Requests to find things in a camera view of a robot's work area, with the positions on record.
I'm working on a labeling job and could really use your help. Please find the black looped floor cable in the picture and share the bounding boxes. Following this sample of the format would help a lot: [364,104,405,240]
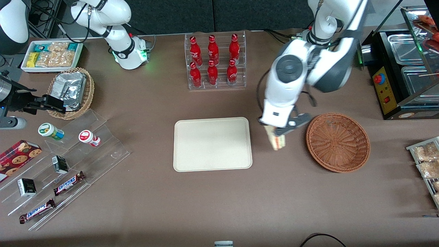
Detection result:
[299,233,347,247]

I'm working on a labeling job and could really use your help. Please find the small black drink carton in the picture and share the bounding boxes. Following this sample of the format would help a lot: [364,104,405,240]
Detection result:
[17,178,37,197]
[52,155,69,175]

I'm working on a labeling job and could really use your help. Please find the cream plastic serving tray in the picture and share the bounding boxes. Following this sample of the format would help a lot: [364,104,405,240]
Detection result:
[173,117,253,172]

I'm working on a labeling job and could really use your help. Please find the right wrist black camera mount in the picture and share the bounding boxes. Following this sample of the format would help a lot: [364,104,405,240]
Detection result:
[6,86,39,114]

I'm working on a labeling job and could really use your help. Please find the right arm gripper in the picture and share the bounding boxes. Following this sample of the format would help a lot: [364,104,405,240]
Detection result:
[0,74,66,130]

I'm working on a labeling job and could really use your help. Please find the brown Snickers bar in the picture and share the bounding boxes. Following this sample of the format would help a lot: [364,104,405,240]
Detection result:
[53,171,86,197]
[19,199,56,224]

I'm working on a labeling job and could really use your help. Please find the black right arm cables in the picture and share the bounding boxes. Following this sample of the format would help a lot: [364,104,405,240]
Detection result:
[29,0,92,44]

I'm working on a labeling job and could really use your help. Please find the clear bag of nuts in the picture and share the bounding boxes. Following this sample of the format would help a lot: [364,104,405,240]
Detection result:
[35,51,75,68]
[48,42,69,53]

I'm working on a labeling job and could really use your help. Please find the triangular sandwich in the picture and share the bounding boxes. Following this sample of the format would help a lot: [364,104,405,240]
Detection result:
[263,125,286,152]

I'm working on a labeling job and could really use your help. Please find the red plaid cookie box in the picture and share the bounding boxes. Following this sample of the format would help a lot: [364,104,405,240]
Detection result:
[0,139,43,183]

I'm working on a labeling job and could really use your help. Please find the clear acrylic bottle rack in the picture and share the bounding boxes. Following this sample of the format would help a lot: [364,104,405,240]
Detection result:
[184,31,247,91]

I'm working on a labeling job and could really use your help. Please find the white rectangular snack bin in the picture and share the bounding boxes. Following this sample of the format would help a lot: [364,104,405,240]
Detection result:
[21,40,85,73]

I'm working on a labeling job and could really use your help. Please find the tan wicker basket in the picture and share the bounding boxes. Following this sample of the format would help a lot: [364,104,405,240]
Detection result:
[46,67,95,120]

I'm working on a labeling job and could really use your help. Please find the yellow snack packet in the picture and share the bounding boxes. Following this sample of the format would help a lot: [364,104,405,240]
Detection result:
[26,52,40,68]

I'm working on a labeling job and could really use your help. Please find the orange fried food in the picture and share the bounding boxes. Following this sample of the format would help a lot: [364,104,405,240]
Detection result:
[416,14,439,42]

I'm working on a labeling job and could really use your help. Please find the black food warmer cabinet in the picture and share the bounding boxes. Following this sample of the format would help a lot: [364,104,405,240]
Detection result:
[356,5,439,121]

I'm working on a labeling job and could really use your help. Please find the steel warmer pan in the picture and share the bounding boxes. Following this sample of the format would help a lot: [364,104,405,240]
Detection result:
[387,32,428,66]
[401,65,439,104]

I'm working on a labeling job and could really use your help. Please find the green lid yogurt cup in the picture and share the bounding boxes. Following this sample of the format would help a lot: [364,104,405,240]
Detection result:
[38,122,65,141]

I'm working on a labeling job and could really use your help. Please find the silver foil wrapped packs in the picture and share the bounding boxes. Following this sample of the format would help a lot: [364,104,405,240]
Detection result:
[50,72,86,111]

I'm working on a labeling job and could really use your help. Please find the round brown wicker basket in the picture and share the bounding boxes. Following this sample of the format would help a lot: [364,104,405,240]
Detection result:
[306,113,371,173]

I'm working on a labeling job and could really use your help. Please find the red cola bottle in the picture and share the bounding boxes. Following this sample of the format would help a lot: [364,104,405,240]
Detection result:
[229,33,241,64]
[226,59,238,86]
[189,62,202,88]
[207,35,220,66]
[207,60,219,86]
[189,36,203,66]

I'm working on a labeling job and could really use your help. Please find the black left base cables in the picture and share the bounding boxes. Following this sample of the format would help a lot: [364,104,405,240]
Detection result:
[263,29,292,43]

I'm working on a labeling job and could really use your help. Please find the clear acrylic stepped shelf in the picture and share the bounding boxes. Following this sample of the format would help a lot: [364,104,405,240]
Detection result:
[0,109,131,231]

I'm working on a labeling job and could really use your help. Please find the red lid yogurt cup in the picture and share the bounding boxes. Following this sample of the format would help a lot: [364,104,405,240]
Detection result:
[78,130,101,148]

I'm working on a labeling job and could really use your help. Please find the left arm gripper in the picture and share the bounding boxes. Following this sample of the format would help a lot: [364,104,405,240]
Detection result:
[259,99,297,137]

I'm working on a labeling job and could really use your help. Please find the grey metal snack tray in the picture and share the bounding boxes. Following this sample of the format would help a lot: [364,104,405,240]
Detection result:
[406,136,439,210]

